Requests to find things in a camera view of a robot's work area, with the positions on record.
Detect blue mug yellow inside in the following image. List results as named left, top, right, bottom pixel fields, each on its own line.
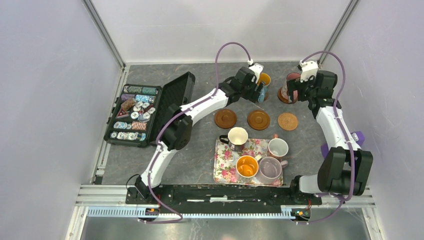
left=258, top=72, right=271, bottom=96

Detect pink ghost mug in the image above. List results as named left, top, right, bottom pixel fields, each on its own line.
left=282, top=72, right=301, bottom=101

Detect wooden coaster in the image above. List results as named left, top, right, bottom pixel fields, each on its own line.
left=257, top=94, right=269, bottom=103
left=247, top=110, right=271, bottom=131
left=214, top=109, right=237, bottom=129
left=277, top=87, right=297, bottom=105

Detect cork coaster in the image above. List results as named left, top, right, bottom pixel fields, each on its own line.
left=277, top=112, right=298, bottom=131

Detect black mug cream inside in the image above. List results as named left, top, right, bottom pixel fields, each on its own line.
left=219, top=127, right=249, bottom=152

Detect white floral mug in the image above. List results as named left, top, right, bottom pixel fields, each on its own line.
left=267, top=134, right=289, bottom=162

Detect floral mug orange inside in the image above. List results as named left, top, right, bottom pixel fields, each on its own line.
left=235, top=155, right=262, bottom=183

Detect lilac mug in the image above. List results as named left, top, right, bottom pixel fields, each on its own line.
left=256, top=156, right=289, bottom=185

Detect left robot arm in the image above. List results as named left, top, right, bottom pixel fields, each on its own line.
left=134, top=63, right=264, bottom=204

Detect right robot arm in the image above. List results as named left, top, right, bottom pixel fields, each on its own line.
left=287, top=70, right=373, bottom=204

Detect purple metronome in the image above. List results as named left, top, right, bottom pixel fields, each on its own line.
left=320, top=131, right=365, bottom=159

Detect floral serving tray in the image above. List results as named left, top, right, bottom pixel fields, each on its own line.
left=213, top=138, right=269, bottom=186

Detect black poker chip case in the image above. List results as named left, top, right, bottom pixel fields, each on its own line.
left=103, top=72, right=196, bottom=148

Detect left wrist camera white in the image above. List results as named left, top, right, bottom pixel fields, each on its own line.
left=247, top=59, right=264, bottom=84

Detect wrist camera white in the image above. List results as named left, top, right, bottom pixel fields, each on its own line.
left=299, top=60, right=319, bottom=83
left=247, top=59, right=264, bottom=84

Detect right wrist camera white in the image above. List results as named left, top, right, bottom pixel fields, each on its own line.
left=299, top=60, right=319, bottom=83

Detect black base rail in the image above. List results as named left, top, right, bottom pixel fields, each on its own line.
left=125, top=184, right=323, bottom=215

